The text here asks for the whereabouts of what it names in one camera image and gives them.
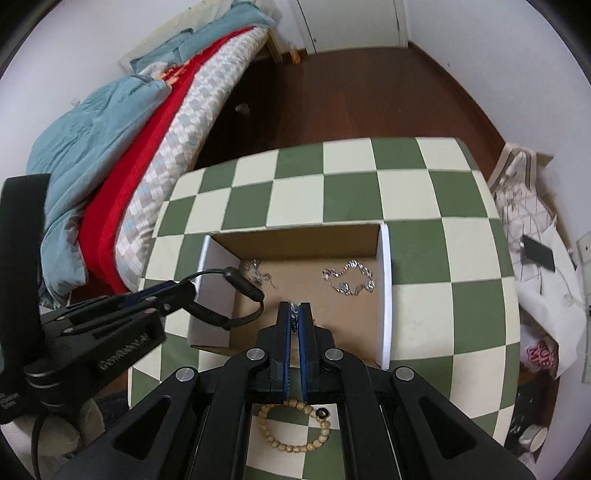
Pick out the tangled silver chain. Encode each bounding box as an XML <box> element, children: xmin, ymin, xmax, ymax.
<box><xmin>242</xmin><ymin>258</ymin><xmax>280</xmax><ymax>292</ymax></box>

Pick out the red print plastic bag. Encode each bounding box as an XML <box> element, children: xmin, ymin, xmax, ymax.
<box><xmin>521</xmin><ymin>336</ymin><xmax>562</xmax><ymax>376</ymax></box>

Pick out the checked quilted mattress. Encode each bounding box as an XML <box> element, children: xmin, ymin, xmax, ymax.
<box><xmin>115</xmin><ymin>28</ymin><xmax>271</xmax><ymax>292</ymax></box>

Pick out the wooden bead bracelet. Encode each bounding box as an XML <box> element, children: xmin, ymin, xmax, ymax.
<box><xmin>256</xmin><ymin>399</ymin><xmax>332</xmax><ymax>456</ymax></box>

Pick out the white door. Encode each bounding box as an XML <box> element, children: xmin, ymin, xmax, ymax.
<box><xmin>295</xmin><ymin>0</ymin><xmax>410</xmax><ymax>54</ymax></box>

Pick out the white cup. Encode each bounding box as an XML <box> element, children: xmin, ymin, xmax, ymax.
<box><xmin>516</xmin><ymin>423</ymin><xmax>549</xmax><ymax>452</ymax></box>

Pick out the black phone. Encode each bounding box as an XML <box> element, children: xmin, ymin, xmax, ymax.
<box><xmin>521</xmin><ymin>234</ymin><xmax>557</xmax><ymax>272</ymax></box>

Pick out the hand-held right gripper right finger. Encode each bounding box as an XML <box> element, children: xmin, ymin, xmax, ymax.
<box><xmin>298</xmin><ymin>302</ymin><xmax>539</xmax><ymax>480</ymax></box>

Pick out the black cable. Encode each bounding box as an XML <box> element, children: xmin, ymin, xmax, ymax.
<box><xmin>177</xmin><ymin>267</ymin><xmax>267</xmax><ymax>330</ymax></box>

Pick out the silver link bracelet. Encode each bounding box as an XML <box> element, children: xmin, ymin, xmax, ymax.
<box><xmin>321</xmin><ymin>259</ymin><xmax>376</xmax><ymax>297</ymax></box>

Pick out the cardboard box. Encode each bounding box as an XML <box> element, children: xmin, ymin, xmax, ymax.
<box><xmin>187</xmin><ymin>222</ymin><xmax>393</xmax><ymax>370</ymax></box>

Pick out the wooden bed frame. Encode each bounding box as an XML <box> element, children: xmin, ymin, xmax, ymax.
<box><xmin>259</xmin><ymin>34</ymin><xmax>283</xmax><ymax>64</ymax></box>

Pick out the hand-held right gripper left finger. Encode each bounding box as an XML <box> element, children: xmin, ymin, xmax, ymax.
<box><xmin>53</xmin><ymin>302</ymin><xmax>292</xmax><ymax>480</ymax></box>

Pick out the bed with blue blanket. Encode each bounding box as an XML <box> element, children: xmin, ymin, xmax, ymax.
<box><xmin>25</xmin><ymin>0</ymin><xmax>279</xmax><ymax>302</ymax></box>

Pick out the beige cloth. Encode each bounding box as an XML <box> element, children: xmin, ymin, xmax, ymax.
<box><xmin>0</xmin><ymin>396</ymin><xmax>108</xmax><ymax>480</ymax></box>

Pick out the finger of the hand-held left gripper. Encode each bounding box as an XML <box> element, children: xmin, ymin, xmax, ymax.
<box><xmin>24</xmin><ymin>310</ymin><xmax>168</xmax><ymax>409</ymax></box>
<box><xmin>41</xmin><ymin>280</ymin><xmax>198</xmax><ymax>337</ymax></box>

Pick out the green checkered tablecloth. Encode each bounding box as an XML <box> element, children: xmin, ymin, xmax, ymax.
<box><xmin>126</xmin><ymin>137</ymin><xmax>520</xmax><ymax>480</ymax></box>

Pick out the red blanket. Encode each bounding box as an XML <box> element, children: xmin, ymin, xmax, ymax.
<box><xmin>80</xmin><ymin>25</ymin><xmax>257</xmax><ymax>295</ymax></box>

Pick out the white bags pile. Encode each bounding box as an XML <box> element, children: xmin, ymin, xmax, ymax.
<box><xmin>486</xmin><ymin>142</ymin><xmax>588</xmax><ymax>380</ymax></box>

